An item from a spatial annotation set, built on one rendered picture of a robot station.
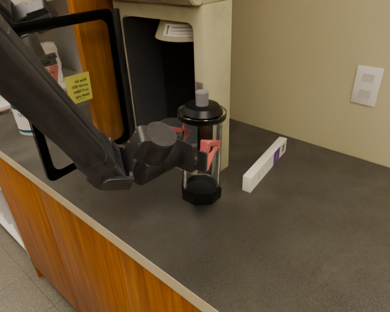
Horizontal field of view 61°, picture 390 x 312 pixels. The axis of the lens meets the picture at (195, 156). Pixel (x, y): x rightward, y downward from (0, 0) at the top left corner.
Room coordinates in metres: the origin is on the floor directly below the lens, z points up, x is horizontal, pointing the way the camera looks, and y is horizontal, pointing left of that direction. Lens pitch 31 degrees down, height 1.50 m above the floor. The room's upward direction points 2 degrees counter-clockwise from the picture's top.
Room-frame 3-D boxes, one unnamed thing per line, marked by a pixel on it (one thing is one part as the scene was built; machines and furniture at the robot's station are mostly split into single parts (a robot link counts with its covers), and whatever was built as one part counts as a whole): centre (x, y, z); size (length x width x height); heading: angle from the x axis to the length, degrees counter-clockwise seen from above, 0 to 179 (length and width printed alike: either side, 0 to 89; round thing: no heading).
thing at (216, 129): (0.67, -0.02, 1.10); 0.11 x 0.11 x 0.21
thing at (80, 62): (0.86, 0.30, 1.19); 0.30 x 0.01 x 0.40; 143
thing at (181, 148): (0.59, 0.06, 1.15); 0.10 x 0.07 x 0.07; 49
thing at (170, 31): (0.95, 0.01, 1.34); 0.18 x 0.18 x 0.05
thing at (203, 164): (0.62, -0.02, 1.15); 0.09 x 0.07 x 0.07; 139
